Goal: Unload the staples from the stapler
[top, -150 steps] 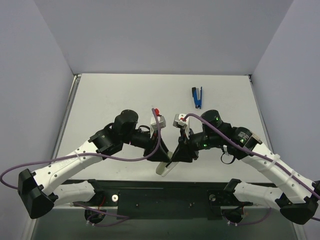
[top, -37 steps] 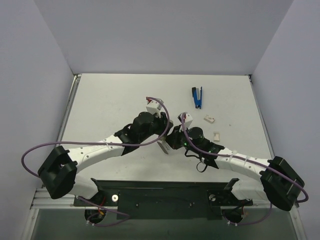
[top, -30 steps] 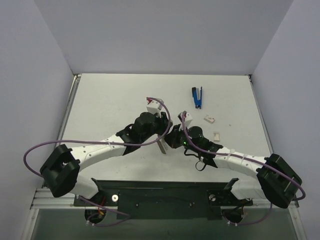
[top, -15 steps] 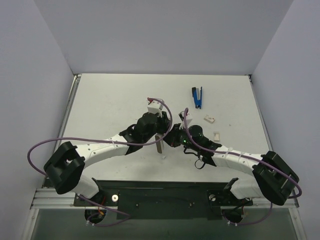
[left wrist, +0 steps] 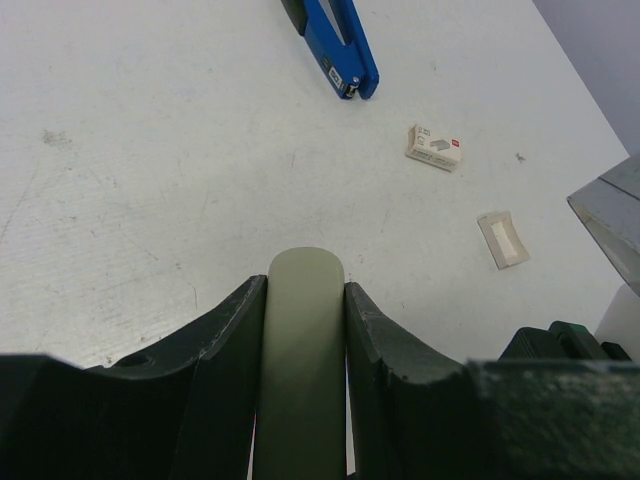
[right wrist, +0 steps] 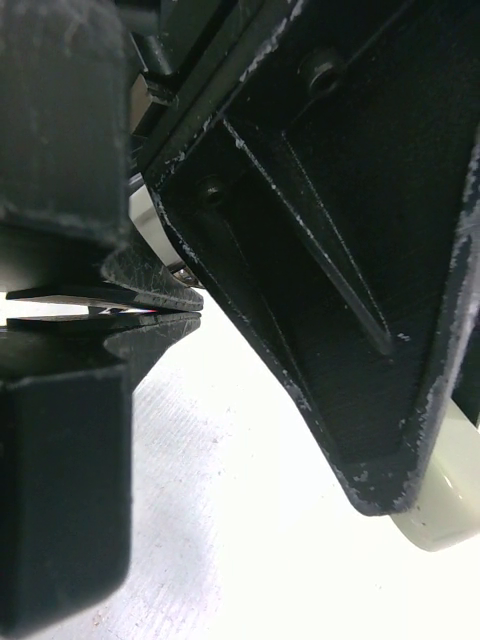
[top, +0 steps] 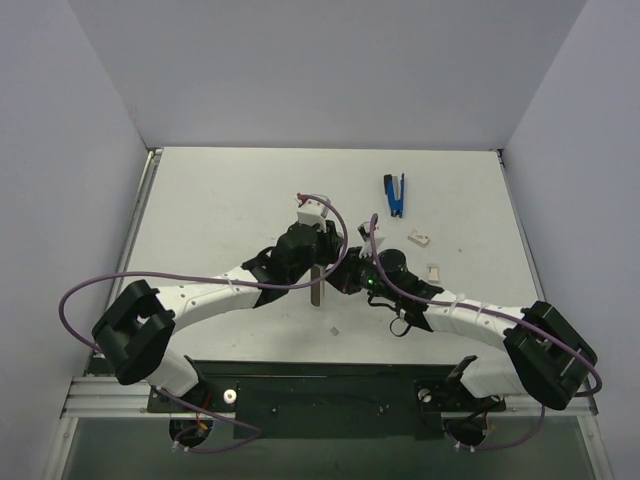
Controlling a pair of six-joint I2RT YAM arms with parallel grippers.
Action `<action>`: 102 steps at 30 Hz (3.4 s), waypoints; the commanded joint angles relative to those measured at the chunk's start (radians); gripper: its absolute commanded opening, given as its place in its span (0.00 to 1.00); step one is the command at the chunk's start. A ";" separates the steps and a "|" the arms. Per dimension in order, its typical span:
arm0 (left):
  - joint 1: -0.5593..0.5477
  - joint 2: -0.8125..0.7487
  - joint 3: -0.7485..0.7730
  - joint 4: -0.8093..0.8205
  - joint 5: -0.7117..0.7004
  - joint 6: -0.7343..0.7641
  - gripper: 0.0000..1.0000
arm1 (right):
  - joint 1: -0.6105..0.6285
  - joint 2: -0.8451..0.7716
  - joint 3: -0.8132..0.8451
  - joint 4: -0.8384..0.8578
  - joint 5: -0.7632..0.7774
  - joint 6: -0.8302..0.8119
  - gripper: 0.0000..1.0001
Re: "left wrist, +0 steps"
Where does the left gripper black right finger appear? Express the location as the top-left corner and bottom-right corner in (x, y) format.
(344, 282), (639, 479)

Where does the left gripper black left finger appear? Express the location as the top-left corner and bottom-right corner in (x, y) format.
(1, 275), (267, 479)

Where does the beige stapler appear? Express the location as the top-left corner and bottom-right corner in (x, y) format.
(252, 247), (347, 479)

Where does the blue stapler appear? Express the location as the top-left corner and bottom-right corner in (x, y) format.
(282, 0), (379, 100)

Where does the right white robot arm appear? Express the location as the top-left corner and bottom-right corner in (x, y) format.
(502, 154), (639, 363)

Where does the staple box tray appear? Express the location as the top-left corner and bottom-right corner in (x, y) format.
(477, 211), (530, 270)

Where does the staple box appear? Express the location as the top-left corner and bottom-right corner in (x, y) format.
(405, 124), (462, 172)

